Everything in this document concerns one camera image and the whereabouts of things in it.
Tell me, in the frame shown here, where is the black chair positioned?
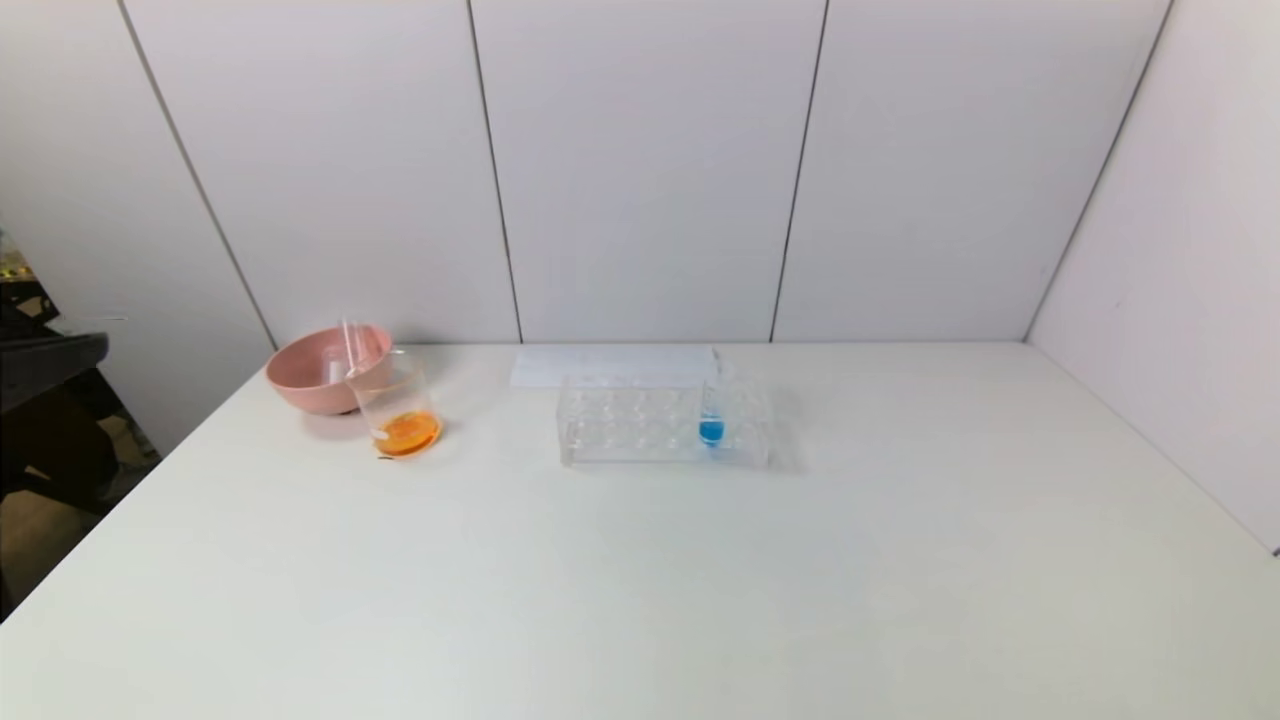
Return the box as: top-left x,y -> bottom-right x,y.
0,280 -> 136,611

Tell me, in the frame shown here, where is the test tube with yellow pigment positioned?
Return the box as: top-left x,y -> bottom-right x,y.
340,318 -> 373,386

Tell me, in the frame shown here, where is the white paper sheet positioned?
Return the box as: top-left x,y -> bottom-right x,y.
510,346 -> 722,390

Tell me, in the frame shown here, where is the test tube with blue pigment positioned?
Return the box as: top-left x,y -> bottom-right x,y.
697,346 -> 735,449

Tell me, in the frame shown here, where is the clear glass beaker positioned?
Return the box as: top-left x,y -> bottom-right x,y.
346,348 -> 442,460

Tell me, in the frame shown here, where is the clear acrylic test tube rack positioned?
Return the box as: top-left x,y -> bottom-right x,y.
557,365 -> 774,470

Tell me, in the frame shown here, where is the pink plastic bowl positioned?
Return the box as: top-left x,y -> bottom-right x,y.
264,324 -> 393,416

